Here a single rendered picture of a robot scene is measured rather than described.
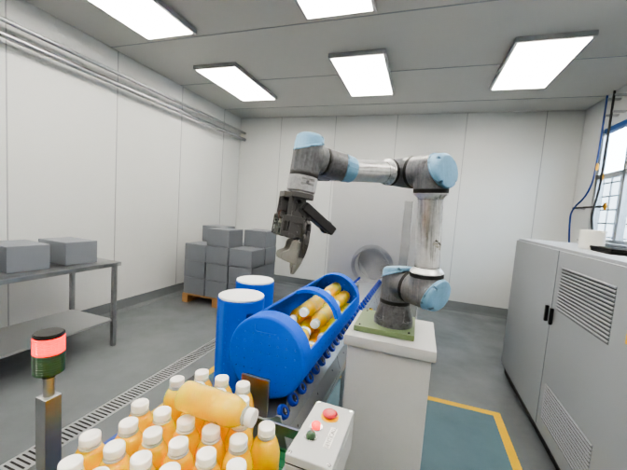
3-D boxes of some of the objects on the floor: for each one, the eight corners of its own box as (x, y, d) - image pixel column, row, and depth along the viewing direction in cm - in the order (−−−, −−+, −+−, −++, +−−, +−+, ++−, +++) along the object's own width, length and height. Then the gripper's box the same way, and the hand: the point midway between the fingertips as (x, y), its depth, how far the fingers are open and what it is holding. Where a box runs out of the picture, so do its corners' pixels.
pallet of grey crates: (273, 300, 535) (277, 230, 525) (249, 314, 459) (254, 233, 449) (213, 290, 572) (216, 224, 562) (181, 301, 497) (185, 226, 487)
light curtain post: (392, 425, 241) (413, 201, 227) (391, 430, 236) (413, 200, 221) (383, 422, 243) (405, 200, 229) (383, 427, 238) (404, 200, 223)
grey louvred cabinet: (556, 382, 325) (577, 242, 313) (783, 659, 122) (865, 293, 110) (497, 370, 342) (514, 238, 330) (609, 596, 139) (663, 272, 127)
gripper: (276, 189, 84) (263, 268, 85) (288, 188, 76) (274, 275, 77) (305, 196, 88) (293, 270, 89) (320, 196, 80) (306, 278, 80)
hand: (295, 269), depth 84 cm, fingers closed
